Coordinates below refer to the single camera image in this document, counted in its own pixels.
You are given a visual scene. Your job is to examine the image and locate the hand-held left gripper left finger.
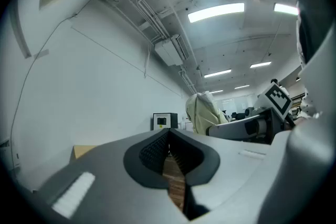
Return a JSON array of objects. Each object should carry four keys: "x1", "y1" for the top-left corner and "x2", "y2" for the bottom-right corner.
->
[{"x1": 34, "y1": 127, "x2": 190, "y2": 224}]

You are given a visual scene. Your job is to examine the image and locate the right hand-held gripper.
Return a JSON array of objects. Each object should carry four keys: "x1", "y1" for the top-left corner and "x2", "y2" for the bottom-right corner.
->
[{"x1": 206, "y1": 82, "x2": 296, "y2": 145}]

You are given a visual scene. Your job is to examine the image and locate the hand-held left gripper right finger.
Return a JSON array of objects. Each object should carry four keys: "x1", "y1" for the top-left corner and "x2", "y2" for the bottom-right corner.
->
[{"x1": 167, "y1": 127, "x2": 275, "y2": 221}]

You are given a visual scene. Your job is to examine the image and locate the pale green cloth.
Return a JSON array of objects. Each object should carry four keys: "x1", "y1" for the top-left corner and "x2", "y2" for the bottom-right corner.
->
[{"x1": 185, "y1": 91, "x2": 229, "y2": 135}]

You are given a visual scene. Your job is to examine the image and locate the person's right forearm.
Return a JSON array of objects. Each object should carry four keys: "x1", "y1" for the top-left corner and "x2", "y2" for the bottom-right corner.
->
[{"x1": 293, "y1": 87, "x2": 323, "y2": 124}]

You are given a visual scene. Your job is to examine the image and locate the wooden table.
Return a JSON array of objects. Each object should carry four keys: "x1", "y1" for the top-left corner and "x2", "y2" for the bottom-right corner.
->
[{"x1": 72, "y1": 145, "x2": 99, "y2": 161}]

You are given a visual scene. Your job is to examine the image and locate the grey equipment cabinet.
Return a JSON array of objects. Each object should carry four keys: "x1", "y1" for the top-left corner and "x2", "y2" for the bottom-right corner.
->
[{"x1": 152, "y1": 112, "x2": 179, "y2": 131}]

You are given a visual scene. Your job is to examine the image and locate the white air conditioner unit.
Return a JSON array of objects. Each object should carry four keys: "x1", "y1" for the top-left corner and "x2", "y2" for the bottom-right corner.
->
[{"x1": 154, "y1": 34, "x2": 190, "y2": 67}]

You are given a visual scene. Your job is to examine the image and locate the row of ceiling light strips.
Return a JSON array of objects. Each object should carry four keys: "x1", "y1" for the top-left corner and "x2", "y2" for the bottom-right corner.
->
[{"x1": 187, "y1": 3, "x2": 300, "y2": 94}]

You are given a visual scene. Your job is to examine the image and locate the white ceiling conduit pipes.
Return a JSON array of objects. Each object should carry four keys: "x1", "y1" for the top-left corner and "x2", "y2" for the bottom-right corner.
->
[{"x1": 96, "y1": 0, "x2": 202, "y2": 95}]

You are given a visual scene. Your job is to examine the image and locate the person's black printed top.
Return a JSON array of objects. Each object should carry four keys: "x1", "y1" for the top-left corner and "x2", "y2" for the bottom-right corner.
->
[{"x1": 287, "y1": 0, "x2": 336, "y2": 65}]

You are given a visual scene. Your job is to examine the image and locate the thin grey wall cable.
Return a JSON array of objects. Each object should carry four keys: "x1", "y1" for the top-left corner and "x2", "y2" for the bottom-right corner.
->
[{"x1": 9, "y1": 13, "x2": 79, "y2": 167}]

